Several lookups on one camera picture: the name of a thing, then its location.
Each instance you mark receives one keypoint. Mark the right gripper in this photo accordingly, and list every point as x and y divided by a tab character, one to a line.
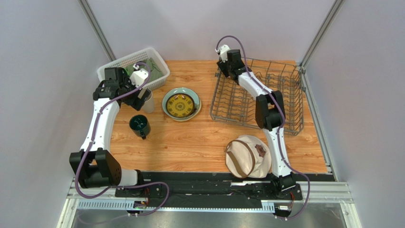
223	68

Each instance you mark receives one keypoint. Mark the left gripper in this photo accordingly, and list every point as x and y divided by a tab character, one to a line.
135	102

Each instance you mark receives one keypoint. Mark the beige ceramic cup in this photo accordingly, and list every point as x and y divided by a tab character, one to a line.
149	106

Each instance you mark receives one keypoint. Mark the dark green mug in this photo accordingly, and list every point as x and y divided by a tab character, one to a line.
140	125

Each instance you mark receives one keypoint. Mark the light green flower plate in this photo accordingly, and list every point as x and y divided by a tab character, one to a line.
183	90

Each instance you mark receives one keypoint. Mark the yellow patterned black-rim plate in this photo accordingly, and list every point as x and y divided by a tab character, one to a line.
180	105

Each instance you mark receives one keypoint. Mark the cream bird plate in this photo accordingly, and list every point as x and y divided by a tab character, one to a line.
198	108

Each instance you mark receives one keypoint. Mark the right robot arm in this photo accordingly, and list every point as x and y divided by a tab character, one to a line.
269	115

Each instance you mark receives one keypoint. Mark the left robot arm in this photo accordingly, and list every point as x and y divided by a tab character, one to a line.
94	165

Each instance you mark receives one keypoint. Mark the olive green cloth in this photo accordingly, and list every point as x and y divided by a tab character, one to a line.
156	73

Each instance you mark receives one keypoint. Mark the white plastic basket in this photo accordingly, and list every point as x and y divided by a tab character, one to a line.
151	57

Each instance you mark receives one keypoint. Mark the cream bucket hat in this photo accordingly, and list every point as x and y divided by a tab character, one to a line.
248	157

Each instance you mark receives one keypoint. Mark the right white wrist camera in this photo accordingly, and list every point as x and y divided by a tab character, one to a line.
222	52

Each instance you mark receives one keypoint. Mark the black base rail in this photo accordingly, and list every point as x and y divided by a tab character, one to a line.
210	190

